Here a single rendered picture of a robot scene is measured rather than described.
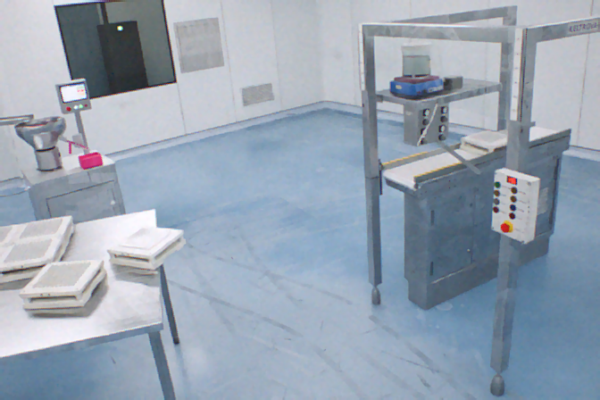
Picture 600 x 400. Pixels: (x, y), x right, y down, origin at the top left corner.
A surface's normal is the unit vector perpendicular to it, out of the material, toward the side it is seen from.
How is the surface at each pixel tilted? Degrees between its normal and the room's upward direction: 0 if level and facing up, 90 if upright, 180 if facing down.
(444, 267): 90
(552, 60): 90
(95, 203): 89
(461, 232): 90
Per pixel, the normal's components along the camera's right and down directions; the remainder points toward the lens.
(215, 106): 0.59, 0.25
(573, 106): -0.80, 0.29
